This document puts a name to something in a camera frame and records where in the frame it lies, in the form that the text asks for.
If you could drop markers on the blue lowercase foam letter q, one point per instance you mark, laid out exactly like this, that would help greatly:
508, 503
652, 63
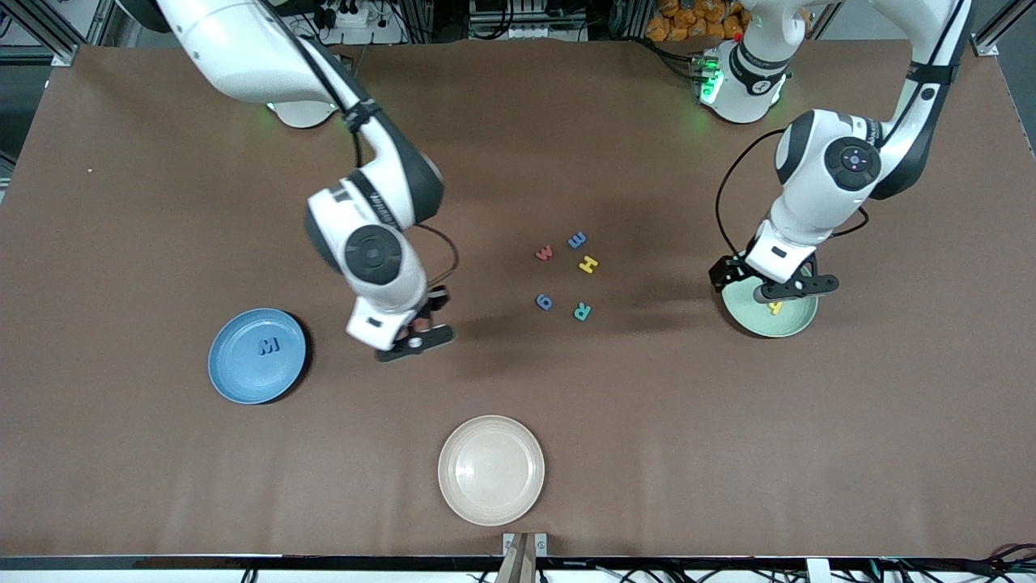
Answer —
549, 301

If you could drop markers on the yellow uppercase foam letter H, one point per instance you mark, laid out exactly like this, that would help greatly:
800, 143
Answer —
588, 265

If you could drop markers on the blue foam letter W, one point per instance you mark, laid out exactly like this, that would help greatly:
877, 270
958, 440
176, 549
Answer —
269, 346

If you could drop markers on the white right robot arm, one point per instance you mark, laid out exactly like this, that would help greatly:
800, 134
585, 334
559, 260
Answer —
243, 48

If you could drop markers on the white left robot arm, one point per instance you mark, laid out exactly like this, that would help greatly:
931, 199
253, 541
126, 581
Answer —
809, 202

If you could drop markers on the green plate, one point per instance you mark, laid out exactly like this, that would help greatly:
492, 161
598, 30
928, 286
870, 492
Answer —
769, 324

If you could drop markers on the red lowercase foam letter w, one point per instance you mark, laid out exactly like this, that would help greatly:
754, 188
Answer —
544, 253

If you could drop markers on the beige plate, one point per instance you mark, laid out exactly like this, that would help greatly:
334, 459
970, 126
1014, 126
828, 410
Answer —
490, 470

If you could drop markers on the blue plate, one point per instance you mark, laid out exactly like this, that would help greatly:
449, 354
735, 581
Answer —
243, 372

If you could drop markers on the teal foam letter R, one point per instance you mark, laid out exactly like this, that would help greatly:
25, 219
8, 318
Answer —
579, 312

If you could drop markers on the blue foam letter E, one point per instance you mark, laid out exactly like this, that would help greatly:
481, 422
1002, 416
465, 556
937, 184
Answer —
576, 240

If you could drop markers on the pile of orange objects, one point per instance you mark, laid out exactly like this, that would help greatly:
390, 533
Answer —
680, 20

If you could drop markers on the white power strip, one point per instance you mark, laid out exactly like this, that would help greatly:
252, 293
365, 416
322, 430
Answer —
368, 34

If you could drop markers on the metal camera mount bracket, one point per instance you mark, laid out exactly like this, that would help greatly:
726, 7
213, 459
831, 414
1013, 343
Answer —
524, 559

